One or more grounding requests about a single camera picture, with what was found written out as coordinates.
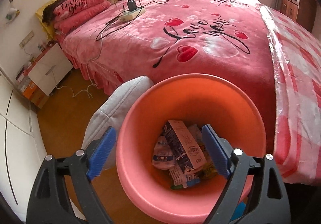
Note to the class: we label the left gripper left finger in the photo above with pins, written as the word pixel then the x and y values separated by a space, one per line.
pixel 49 201

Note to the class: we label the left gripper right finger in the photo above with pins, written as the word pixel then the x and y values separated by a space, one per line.
pixel 267 200

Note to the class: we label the white milk carton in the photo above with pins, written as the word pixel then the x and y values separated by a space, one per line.
pixel 186 151

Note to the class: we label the crushed clear plastic bottle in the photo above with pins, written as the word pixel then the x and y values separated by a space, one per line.
pixel 163 157

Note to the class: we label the orange plastic trash bucket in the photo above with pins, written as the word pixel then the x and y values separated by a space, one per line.
pixel 168 109

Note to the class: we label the white grey cushion stool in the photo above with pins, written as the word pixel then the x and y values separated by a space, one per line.
pixel 112 114

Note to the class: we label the white bedside cabinet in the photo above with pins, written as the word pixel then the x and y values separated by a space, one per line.
pixel 40 77

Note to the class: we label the red white checkered plastic cloth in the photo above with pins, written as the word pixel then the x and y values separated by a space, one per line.
pixel 296 62

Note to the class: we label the pink folded pillows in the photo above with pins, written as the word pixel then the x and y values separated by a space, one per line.
pixel 70 14

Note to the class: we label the pink love you bedspread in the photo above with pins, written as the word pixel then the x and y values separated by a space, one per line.
pixel 224 38

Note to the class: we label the brown wooden dresser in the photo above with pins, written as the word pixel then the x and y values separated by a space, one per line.
pixel 301 11

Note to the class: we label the white power strip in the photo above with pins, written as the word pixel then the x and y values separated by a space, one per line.
pixel 131 15

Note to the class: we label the black charger with cable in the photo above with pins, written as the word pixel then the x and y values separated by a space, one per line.
pixel 131 4

